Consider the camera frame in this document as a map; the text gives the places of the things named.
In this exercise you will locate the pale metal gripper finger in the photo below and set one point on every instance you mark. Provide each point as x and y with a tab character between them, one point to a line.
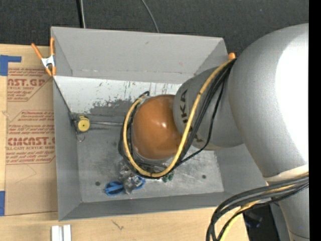
124	171
131	184

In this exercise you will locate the blue flat oval object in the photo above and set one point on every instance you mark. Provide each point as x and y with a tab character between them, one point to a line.
113	187

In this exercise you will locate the grey metal bin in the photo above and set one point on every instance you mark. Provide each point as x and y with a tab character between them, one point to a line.
105	157

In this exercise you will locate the yellow and black round object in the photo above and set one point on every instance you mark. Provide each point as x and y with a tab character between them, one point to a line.
83	124

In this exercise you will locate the brown cardboard board, red print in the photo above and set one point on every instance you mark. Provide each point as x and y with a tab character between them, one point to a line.
27	174

